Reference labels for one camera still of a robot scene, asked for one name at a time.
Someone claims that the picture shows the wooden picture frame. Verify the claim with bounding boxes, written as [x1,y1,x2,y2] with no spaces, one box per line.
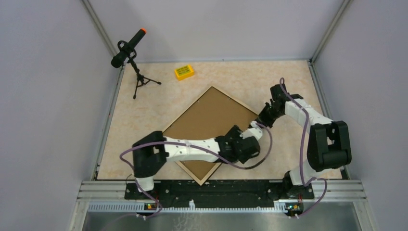
[162,86,259,186]

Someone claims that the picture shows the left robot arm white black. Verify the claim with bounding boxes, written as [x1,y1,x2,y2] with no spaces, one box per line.
[132,125,263,199]

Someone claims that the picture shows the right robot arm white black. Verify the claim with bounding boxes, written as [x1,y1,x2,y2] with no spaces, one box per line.
[256,83,352,198]

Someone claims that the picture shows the yellow green toy block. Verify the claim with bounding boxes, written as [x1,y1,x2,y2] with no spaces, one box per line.
[174,64,195,81]

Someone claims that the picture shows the small black tripod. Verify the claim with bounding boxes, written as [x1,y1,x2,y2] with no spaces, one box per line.
[128,58,162,99]

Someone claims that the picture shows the black microphone orange tip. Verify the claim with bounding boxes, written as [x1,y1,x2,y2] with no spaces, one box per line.
[111,28,147,68]

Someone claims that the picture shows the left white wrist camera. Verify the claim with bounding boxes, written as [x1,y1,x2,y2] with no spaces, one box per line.
[240,121,263,141]

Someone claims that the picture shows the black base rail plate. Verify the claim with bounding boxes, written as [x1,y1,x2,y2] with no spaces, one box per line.
[124,180,314,208]

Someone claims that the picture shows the aluminium frame rail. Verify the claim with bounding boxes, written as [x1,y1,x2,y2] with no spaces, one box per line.
[77,180,366,214]

